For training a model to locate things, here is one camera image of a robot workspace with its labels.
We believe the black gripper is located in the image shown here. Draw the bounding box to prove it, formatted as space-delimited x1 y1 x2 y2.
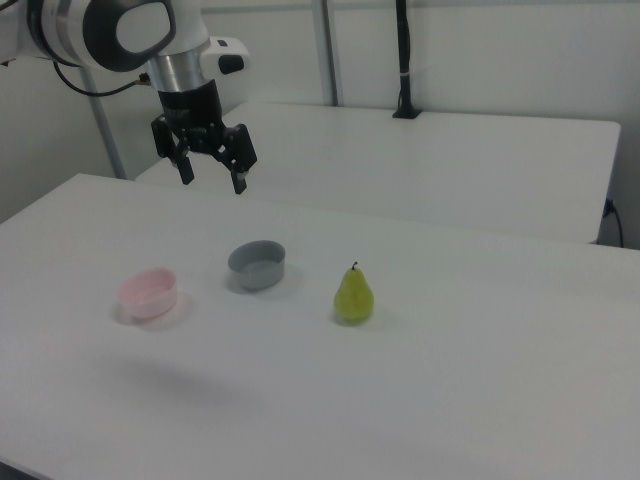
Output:
151 81 259 196

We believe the green pear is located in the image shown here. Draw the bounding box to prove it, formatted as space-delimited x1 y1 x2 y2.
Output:
333 260 375 323

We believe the grey plastic bowl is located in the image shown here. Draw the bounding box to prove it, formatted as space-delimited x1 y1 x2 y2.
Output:
227 240 287 293

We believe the pink plastic bowl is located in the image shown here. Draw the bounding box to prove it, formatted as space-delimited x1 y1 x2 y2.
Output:
117 267 179 320

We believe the black pole with flat base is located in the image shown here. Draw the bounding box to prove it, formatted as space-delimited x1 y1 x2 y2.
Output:
391 0 423 120

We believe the grey metal frame post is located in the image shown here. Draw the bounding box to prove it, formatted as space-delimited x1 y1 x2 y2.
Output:
310 0 347 107
82 64 127 180

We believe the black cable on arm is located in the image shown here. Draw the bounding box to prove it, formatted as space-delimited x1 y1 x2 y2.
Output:
52 59 151 96

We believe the black wall cable with plug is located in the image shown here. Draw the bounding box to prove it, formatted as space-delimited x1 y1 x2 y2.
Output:
602 197 626 249

